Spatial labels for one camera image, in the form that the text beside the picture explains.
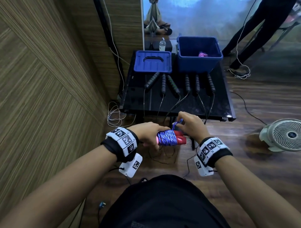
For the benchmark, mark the person's right hand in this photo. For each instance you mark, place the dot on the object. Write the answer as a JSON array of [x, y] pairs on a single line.
[[195, 126]]

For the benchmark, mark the person's left hand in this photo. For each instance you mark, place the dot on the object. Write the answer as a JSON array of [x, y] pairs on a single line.
[[145, 132]]

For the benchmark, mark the blue plastic bin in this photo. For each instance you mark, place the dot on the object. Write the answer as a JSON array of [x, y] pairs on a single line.
[[198, 65]]

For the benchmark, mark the person's left forearm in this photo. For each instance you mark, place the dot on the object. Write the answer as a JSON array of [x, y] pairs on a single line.
[[61, 190]]

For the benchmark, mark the person's right forearm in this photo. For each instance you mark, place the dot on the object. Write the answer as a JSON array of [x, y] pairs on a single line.
[[254, 192]]

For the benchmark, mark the person's left foot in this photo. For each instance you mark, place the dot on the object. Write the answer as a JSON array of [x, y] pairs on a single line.
[[143, 180]]

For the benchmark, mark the blue bin lid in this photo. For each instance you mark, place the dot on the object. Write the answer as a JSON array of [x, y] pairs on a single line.
[[141, 68]]

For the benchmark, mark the person's black clothing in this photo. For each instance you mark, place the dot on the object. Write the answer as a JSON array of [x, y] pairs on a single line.
[[164, 204]]

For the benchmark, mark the black wristband with marker tags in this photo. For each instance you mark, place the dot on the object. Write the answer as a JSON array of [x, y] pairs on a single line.
[[214, 150], [121, 142]]

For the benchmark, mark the black glossy low table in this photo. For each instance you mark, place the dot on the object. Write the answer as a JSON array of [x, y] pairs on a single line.
[[131, 103]]

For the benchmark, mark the black pouch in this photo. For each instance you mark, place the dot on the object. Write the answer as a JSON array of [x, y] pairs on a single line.
[[152, 45]]

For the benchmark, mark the white water bottle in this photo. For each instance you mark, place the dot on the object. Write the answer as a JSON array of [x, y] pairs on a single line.
[[162, 45]]

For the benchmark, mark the white floor fan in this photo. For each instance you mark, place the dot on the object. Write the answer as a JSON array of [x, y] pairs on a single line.
[[285, 135]]

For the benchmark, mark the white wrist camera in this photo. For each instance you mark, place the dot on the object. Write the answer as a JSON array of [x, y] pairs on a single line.
[[130, 166], [202, 168]]

